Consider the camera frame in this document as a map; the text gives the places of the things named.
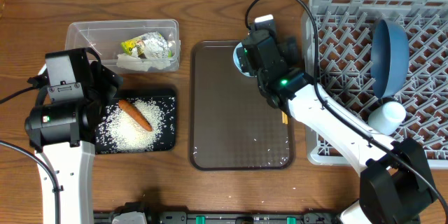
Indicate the green yellow snack wrapper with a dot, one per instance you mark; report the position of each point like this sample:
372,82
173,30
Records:
134,47

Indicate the large blue plate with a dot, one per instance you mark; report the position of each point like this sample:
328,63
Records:
390,56

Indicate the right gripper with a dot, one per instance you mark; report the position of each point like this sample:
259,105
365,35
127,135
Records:
250,60

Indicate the grey dishwasher rack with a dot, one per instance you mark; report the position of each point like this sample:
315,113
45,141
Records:
337,35

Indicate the orange carrot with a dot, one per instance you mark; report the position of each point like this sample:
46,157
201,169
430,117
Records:
135,114

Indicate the clear plastic bin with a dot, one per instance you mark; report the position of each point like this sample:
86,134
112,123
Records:
105,38

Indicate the white rice pile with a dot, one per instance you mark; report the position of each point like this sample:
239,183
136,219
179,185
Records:
134,129

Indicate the white tissue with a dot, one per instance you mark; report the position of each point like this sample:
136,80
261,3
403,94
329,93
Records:
137,64

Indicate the light blue cup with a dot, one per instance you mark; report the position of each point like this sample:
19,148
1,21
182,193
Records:
387,118

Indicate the brown serving tray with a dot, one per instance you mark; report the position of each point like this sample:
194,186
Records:
231,125

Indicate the small light blue bowl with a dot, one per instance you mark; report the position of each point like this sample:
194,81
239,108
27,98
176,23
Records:
236,61

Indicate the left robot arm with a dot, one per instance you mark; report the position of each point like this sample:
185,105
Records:
65,149

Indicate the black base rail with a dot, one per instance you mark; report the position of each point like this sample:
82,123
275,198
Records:
138,212

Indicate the black shallow tray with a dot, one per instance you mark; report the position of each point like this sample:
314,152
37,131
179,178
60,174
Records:
168,140

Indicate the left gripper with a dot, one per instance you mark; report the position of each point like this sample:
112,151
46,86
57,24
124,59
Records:
106,86

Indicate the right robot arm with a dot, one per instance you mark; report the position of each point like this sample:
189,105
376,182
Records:
396,183

